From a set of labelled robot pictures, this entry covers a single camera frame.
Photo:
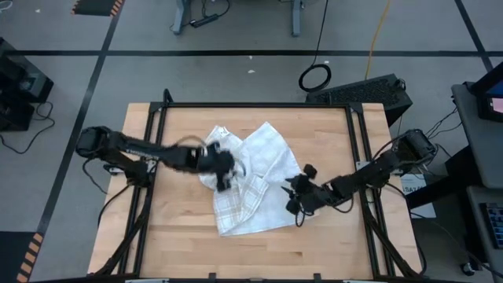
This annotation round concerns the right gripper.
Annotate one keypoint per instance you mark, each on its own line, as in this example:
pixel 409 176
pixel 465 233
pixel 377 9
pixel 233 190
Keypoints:
pixel 314 194

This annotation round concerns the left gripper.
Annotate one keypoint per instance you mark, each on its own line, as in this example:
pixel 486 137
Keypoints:
pixel 212 161

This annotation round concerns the white plaid towel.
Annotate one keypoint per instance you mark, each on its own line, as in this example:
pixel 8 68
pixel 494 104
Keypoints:
pixel 267 157

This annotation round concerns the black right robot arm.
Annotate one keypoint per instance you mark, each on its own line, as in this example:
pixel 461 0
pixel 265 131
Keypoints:
pixel 373 169

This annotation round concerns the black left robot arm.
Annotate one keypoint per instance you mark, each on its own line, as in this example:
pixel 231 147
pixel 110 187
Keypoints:
pixel 133 147

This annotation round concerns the white paper sheet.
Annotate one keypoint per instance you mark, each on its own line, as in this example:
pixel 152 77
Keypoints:
pixel 420 204

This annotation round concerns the black power strip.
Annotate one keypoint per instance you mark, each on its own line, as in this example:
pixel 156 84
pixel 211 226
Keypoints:
pixel 204 20

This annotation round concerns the grey table leg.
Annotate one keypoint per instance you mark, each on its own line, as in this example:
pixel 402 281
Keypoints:
pixel 296 19
pixel 181 17

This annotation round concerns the black desk base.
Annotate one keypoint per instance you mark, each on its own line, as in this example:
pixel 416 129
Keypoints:
pixel 463 169

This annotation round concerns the grey desk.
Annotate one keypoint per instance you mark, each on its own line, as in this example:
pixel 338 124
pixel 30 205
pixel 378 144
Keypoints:
pixel 485 153
pixel 476 220

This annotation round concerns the black caster wheel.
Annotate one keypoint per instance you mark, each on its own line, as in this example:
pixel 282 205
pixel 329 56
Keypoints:
pixel 467 269

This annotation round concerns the black monitor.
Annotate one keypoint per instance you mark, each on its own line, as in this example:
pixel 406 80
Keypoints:
pixel 482 106

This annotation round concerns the dark keypad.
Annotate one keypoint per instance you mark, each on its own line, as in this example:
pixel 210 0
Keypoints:
pixel 496 224

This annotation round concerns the hazard striped floor mat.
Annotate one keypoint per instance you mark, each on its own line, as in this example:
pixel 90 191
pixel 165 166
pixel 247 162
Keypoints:
pixel 94 6
pixel 12 255

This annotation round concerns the black equipment stack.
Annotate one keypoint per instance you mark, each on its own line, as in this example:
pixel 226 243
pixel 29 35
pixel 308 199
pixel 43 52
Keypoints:
pixel 23 78

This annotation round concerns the black aluminium table frame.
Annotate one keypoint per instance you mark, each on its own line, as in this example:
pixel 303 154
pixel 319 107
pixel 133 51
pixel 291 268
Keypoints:
pixel 255 105

